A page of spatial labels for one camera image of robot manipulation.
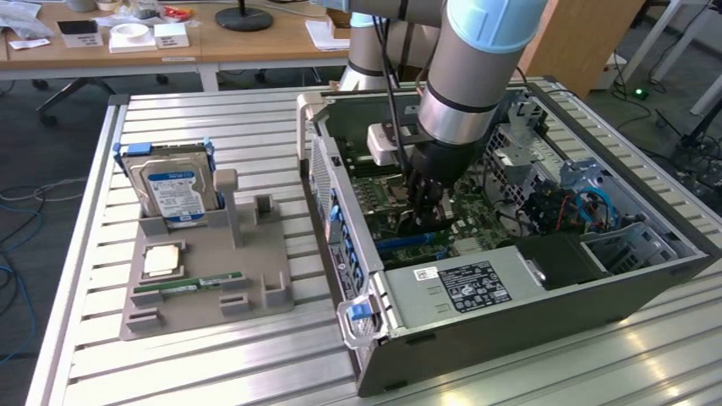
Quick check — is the green motherboard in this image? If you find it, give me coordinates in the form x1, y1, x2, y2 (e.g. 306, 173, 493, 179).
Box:
337, 141, 523, 272

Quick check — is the long wooden desk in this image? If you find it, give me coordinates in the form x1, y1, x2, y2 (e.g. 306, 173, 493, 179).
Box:
0, 0, 512, 92

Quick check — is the white floor cable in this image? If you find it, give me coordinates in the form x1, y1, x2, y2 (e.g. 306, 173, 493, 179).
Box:
0, 175, 89, 203

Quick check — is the white box with black top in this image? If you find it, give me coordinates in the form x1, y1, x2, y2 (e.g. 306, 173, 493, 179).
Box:
54, 19, 104, 48

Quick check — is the small cardboard box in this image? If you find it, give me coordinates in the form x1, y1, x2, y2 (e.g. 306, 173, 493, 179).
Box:
325, 8, 353, 29

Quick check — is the dark crumpled item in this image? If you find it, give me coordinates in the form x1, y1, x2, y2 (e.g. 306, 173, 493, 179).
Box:
129, 0, 164, 20

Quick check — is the white box with red button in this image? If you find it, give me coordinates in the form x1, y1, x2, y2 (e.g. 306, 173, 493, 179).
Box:
597, 52, 631, 92

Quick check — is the black round lamp base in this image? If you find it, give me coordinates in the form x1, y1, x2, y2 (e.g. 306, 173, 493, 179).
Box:
213, 0, 274, 32

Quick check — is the green graphics card black shroud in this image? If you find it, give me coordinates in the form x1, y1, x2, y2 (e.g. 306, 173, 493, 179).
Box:
393, 194, 456, 237

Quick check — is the black stand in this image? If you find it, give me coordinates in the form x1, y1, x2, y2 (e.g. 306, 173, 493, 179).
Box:
656, 95, 722, 178

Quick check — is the white tape roll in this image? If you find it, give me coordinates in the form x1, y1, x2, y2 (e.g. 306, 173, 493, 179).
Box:
112, 23, 149, 43

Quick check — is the office chair base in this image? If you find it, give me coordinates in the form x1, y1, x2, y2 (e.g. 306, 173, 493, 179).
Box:
30, 74, 170, 127

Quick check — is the plain white labelled box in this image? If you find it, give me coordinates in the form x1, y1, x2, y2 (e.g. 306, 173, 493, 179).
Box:
152, 23, 190, 50

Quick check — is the blue expansion slot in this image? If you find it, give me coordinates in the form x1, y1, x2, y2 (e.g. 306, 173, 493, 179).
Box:
373, 233, 431, 251

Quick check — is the silver hinged drive bracket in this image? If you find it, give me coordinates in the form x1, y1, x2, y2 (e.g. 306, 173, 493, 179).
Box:
557, 156, 616, 200

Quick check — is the clear plastic bag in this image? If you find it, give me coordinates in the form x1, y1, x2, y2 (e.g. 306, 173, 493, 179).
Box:
0, 2, 54, 40

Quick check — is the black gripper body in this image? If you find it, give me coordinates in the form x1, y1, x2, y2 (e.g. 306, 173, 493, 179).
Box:
407, 139, 477, 189

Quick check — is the light blue wire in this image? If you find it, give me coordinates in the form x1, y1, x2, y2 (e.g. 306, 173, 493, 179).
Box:
579, 185, 623, 233

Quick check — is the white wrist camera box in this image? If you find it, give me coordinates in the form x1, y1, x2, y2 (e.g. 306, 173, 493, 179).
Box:
365, 122, 408, 167

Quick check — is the red wire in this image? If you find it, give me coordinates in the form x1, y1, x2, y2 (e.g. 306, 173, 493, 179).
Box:
555, 195, 572, 233

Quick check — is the perforated silver disk bay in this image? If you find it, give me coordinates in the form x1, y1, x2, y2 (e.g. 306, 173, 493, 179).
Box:
476, 91, 571, 204

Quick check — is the white square tray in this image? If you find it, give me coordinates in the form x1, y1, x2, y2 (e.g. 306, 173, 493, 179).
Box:
106, 23, 158, 55

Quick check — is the stack of white papers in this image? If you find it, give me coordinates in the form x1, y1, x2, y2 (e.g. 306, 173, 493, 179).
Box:
302, 19, 353, 52

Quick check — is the open silver disk bay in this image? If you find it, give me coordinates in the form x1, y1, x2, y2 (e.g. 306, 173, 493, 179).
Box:
579, 213, 681, 277

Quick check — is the blue floor cable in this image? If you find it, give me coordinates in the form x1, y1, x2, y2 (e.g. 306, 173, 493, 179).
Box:
0, 202, 44, 365

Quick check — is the open dark grey PC case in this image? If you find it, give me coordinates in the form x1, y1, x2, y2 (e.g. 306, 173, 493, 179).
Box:
296, 81, 722, 398

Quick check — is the white desk frame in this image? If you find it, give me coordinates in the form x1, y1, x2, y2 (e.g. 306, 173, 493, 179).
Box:
613, 0, 722, 85

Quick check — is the grey power supply unit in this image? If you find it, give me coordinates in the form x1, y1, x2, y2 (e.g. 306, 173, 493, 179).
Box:
372, 246, 552, 332

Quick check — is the grey plastic parts rack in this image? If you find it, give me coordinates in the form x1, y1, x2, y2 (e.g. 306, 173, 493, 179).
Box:
117, 167, 294, 342

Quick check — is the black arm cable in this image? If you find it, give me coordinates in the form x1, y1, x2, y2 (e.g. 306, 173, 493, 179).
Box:
375, 15, 411, 171

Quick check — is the hard disk in blue carrier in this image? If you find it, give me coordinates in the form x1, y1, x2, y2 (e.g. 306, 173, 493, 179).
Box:
112, 137, 220, 230

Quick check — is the CPU socket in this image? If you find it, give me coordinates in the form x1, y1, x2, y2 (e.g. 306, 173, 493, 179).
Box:
377, 173, 412, 209

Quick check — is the green loose RAM stick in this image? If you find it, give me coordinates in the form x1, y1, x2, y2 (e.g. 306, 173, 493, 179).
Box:
133, 272, 248, 296

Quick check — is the CPU chip with metal lid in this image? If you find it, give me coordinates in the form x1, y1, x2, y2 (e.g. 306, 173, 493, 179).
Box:
140, 245, 182, 279

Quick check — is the white table leg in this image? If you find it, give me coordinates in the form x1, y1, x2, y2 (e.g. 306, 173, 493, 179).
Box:
689, 75, 722, 116

